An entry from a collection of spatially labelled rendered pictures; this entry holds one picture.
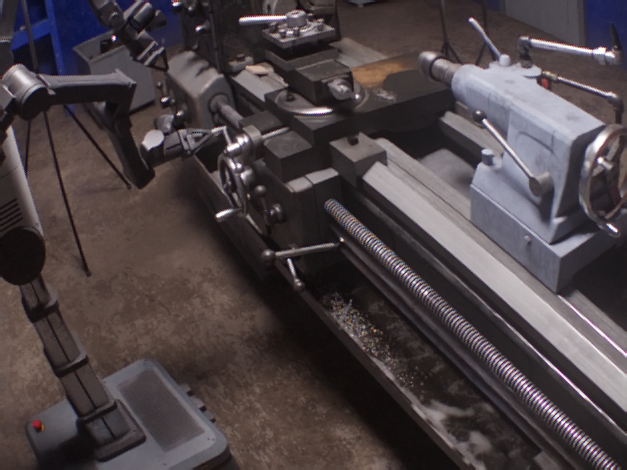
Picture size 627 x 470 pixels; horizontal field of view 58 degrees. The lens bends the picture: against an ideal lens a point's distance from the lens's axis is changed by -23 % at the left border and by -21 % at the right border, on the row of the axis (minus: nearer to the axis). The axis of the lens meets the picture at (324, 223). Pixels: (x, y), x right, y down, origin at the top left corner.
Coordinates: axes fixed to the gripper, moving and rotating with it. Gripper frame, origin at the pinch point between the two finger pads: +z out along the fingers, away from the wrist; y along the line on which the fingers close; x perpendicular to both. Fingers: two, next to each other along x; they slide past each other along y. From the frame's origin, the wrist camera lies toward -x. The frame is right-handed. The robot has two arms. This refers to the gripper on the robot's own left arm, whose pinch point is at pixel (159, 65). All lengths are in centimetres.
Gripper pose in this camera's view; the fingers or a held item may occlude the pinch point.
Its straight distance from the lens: 184.6
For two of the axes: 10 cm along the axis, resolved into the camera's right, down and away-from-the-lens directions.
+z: 4.9, 4.9, 7.2
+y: -6.1, -4.0, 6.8
